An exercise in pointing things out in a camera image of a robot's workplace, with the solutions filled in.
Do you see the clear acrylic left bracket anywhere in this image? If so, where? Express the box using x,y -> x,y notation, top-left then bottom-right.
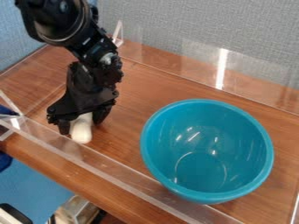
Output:
0,89 -> 24,142

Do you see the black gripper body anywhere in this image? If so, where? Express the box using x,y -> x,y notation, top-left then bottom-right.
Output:
47,62 -> 119,124

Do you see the clear acrylic barrier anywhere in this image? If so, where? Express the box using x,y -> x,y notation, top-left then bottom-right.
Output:
119,31 -> 299,116
0,116 -> 243,224

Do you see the clear acrylic corner bracket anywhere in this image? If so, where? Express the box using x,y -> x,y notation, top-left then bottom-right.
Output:
112,21 -> 125,47

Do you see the clear acrylic front barrier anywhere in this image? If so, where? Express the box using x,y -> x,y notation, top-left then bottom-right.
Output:
0,116 -> 243,224

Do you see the white and orange toy mushroom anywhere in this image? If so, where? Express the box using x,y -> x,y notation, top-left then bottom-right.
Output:
70,113 -> 92,144

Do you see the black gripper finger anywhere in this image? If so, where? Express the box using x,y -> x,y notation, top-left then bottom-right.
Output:
92,104 -> 114,125
59,119 -> 72,135

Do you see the grey metal box below table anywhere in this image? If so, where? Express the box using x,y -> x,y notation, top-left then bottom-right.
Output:
47,195 -> 103,224

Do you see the black and white device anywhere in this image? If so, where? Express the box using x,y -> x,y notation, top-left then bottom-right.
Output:
0,203 -> 34,224

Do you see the clear acrylic back barrier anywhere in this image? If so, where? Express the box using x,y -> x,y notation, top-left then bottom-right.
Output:
119,31 -> 299,116

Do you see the blue object at left edge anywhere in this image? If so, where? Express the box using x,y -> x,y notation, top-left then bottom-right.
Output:
0,104 -> 19,172

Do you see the blue plastic bowl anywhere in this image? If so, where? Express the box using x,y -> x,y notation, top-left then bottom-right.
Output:
141,99 -> 275,205

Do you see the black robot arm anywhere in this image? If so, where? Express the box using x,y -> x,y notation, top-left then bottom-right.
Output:
15,0 -> 125,135

